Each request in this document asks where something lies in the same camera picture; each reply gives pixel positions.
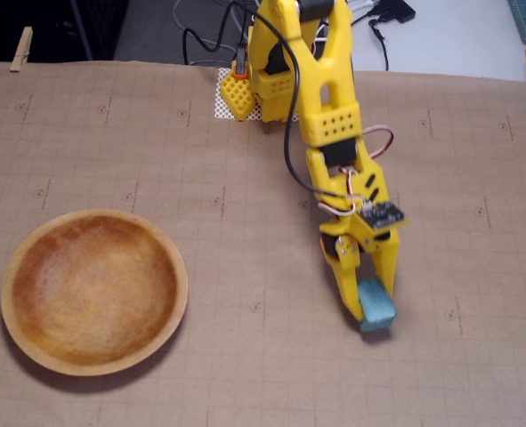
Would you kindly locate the yellow lattice robot base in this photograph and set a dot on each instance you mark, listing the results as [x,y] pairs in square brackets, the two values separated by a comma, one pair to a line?
[238,95]

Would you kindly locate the black camera circuit board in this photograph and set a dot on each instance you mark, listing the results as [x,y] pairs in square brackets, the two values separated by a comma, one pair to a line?
[383,215]

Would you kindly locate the round wooden bowl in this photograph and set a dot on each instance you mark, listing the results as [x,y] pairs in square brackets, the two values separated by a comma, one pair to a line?
[93,293]

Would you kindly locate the white mesh mat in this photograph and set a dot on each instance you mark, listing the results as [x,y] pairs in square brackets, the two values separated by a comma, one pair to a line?
[221,112]

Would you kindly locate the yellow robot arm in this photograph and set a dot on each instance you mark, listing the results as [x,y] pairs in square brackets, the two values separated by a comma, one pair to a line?
[334,124]

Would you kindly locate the blue foam block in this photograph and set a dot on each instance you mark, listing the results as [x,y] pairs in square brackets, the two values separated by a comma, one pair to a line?
[376,307]

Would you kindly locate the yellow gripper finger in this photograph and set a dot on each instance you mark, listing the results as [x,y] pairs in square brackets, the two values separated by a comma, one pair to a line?
[387,262]
[347,280]

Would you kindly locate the grey metal leg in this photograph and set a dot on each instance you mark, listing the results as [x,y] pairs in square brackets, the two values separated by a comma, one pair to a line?
[81,31]

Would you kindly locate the brown gridded paper sheet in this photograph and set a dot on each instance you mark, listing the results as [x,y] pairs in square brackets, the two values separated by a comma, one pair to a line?
[156,155]

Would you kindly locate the black adapter hub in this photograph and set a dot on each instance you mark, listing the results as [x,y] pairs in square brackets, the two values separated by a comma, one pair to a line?
[396,11]

